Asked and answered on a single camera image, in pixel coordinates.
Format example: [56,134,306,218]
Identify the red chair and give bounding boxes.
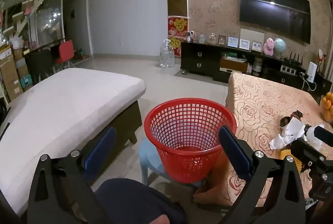
[55,40,76,68]

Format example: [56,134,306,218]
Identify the white plastic bag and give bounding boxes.
[10,37,25,49]

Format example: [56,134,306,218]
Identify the pink plush toy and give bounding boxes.
[263,38,276,56]

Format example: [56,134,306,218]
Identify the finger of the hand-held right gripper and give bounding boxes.
[305,125,333,147]
[290,139,327,162]

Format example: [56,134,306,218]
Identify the white paper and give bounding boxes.
[269,117,326,150]

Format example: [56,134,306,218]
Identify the white socket panel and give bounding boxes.
[280,65,297,76]

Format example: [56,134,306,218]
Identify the person's bare leg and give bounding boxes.
[193,151,235,207]

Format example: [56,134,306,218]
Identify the patterned glass partition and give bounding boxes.
[34,0,65,44]

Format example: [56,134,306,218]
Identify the red festive wall poster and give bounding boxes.
[168,15,188,58]

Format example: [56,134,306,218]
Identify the wall-mounted television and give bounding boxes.
[237,0,312,45]

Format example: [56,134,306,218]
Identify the clear water jug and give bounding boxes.
[159,39,175,68]

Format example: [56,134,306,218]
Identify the yellow foam fruit net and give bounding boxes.
[280,149,305,170]

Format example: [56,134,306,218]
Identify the colourful toy set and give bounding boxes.
[74,50,91,61]

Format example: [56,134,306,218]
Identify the white upright router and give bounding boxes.
[306,61,318,83]

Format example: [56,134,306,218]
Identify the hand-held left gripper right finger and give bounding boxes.
[216,125,306,224]

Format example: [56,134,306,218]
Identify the white ladder wall shelf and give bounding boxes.
[0,0,65,40]

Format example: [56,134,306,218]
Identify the black chair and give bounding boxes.
[25,50,56,84]

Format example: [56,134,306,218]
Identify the floral tablecloth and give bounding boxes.
[205,72,333,207]

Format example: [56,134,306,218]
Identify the red plastic mesh basket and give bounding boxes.
[144,99,237,184]

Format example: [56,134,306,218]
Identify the dark crumpled wrapper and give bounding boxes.
[289,111,304,123]

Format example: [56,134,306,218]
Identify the white cable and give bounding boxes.
[299,72,316,92]

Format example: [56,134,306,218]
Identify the black TV cabinet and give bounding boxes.
[180,42,333,100]

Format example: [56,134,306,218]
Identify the pale jar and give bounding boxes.
[253,58,263,75]

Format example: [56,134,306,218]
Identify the white cushioned ottoman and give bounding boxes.
[0,68,147,218]

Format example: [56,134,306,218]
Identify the red white figurine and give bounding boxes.
[316,49,328,76]

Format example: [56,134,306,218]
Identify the blue plastic stool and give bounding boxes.
[138,139,206,188]

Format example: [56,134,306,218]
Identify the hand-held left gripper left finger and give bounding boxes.
[27,126,117,224]

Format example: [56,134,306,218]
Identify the orange brown box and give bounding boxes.
[220,56,247,74]

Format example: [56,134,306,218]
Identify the pale blue globe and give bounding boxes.
[274,37,287,58]

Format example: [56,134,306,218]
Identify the beige wall panel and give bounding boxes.
[240,28,265,51]

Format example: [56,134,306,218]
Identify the stack of cardboard boxes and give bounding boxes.
[0,45,34,102]

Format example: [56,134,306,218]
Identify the black antenna router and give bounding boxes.
[283,52,305,66]

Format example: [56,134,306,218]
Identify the bowl of oranges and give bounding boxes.
[319,93,333,123]

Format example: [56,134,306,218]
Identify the person's dark shorts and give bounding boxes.
[95,178,186,224]

